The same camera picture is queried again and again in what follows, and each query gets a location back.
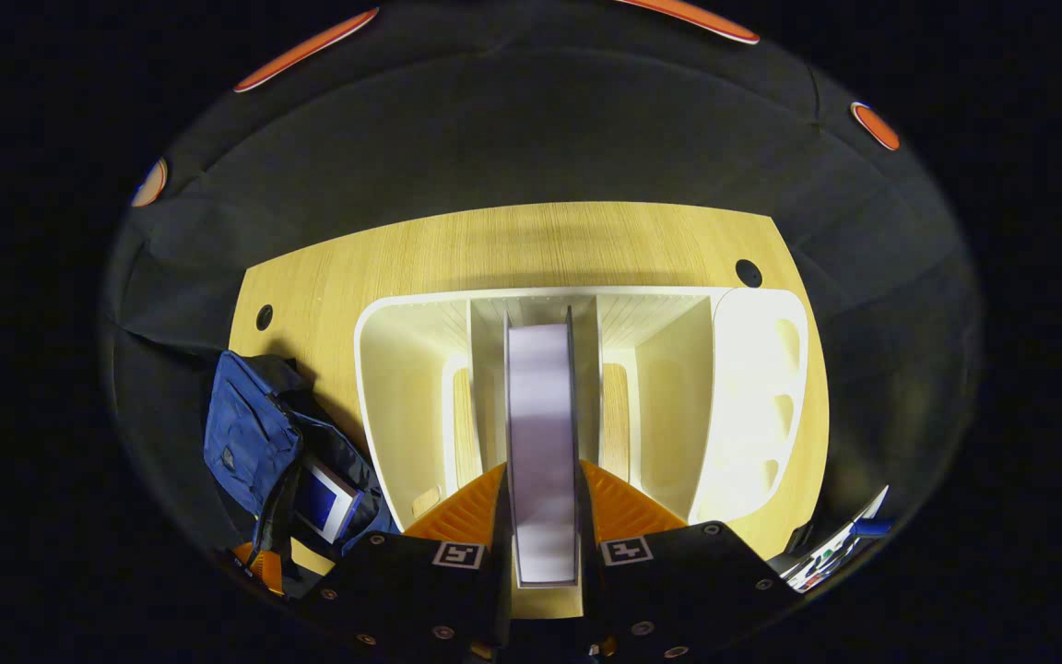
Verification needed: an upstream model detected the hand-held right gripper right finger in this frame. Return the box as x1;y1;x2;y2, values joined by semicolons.
577;459;804;660

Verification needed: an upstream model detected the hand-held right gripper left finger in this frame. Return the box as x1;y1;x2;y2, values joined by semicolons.
296;461;512;660

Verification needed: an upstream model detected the blue spine book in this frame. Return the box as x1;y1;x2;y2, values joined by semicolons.
296;456;364;543

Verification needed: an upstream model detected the blue schoolbag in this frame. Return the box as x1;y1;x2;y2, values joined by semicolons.
204;349;403;575

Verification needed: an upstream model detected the white bookshelf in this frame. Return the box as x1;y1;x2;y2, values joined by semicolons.
353;286;810;536

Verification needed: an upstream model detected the grey white spine book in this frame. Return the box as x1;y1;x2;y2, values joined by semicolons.
503;307;583;588

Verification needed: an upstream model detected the white printed card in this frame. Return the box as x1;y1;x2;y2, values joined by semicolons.
775;484;891;593

